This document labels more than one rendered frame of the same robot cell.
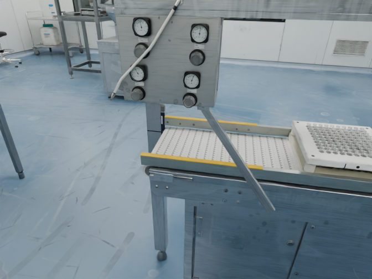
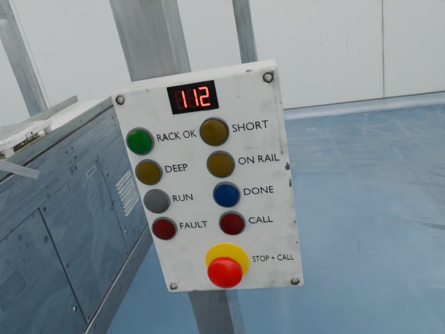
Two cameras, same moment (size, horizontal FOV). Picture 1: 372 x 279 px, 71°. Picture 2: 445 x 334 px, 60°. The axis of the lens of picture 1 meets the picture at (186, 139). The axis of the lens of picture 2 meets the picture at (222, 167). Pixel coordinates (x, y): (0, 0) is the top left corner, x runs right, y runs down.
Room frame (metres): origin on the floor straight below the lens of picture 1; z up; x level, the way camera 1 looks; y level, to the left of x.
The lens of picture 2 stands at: (-0.08, 0.77, 1.16)
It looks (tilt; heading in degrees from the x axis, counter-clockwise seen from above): 23 degrees down; 272
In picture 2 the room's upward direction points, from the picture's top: 11 degrees counter-clockwise
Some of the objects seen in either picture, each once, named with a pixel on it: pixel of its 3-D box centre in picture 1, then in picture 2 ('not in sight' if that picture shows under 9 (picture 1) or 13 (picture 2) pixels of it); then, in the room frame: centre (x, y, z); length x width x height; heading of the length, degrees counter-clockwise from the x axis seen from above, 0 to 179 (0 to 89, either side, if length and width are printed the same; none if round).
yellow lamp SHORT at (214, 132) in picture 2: not in sight; (214, 132); (-0.06, 0.40, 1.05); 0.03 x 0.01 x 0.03; 170
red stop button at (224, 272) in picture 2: not in sight; (226, 264); (-0.05, 0.40, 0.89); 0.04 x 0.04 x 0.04; 80
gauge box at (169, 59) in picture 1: (172, 56); not in sight; (0.63, 0.04, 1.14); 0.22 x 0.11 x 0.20; 80
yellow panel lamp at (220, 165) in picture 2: not in sight; (220, 165); (-0.06, 0.40, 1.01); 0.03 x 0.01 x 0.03; 170
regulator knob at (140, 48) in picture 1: (140, 48); not in sight; (0.57, 0.10, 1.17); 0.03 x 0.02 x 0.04; 80
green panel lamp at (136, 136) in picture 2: not in sight; (139, 142); (0.01, 0.38, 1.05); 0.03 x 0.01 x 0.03; 170
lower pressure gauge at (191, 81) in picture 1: (191, 80); not in sight; (0.56, -0.01, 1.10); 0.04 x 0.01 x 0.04; 80
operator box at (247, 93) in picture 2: not in sight; (218, 185); (-0.06, 0.36, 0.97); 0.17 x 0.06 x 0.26; 170
